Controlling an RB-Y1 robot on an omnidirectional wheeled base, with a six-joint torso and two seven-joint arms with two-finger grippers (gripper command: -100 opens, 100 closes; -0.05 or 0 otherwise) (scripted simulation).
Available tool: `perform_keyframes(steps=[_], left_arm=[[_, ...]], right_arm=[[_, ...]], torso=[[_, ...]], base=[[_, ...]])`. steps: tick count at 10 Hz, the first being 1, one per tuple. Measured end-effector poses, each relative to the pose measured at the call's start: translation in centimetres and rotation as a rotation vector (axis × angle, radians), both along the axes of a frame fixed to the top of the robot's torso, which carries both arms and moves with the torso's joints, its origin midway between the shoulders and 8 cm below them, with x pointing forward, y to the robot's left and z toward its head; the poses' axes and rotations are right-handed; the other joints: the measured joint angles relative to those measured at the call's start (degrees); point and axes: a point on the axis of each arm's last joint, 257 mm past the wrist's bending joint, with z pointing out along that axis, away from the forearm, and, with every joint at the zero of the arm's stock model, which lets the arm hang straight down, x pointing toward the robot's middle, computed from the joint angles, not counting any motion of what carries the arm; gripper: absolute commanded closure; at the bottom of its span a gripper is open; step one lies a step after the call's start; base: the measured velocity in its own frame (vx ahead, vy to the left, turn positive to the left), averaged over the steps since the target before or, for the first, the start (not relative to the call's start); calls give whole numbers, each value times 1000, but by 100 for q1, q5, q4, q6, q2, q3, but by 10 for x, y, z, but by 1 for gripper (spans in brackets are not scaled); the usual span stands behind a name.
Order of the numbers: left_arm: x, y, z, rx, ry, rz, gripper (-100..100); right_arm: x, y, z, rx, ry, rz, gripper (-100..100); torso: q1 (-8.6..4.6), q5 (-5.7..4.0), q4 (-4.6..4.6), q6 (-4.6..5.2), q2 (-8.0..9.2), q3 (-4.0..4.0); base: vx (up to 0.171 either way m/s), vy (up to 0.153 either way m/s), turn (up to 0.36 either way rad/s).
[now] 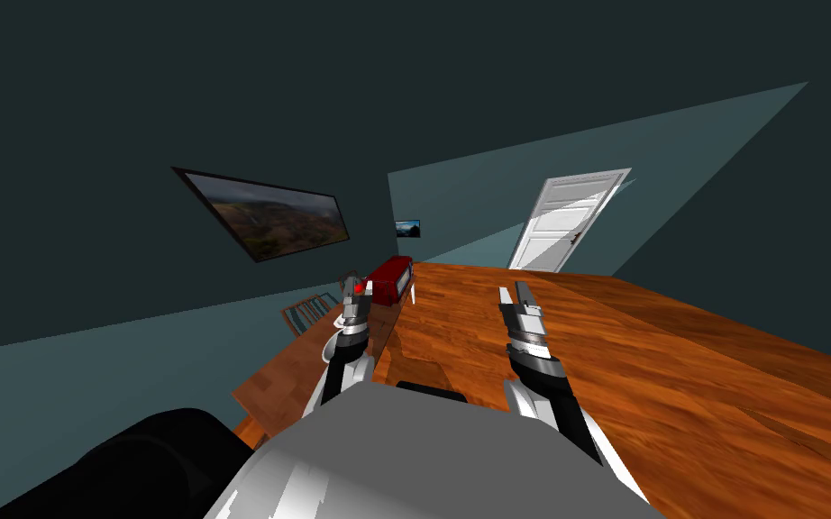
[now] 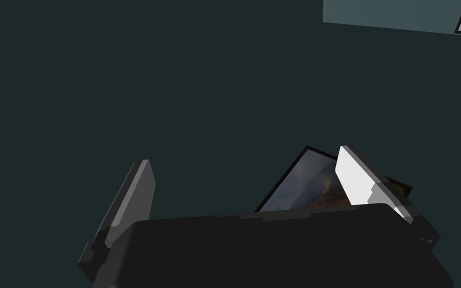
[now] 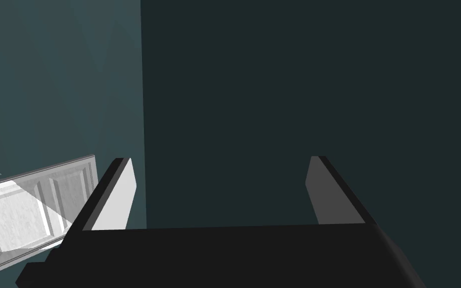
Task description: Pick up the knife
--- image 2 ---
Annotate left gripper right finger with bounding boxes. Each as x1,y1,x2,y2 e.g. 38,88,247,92
334,145,441,246

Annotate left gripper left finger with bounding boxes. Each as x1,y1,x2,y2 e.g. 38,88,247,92
77,159,157,282

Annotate black-framed landscape picture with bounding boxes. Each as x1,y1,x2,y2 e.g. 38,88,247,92
254,145,413,213

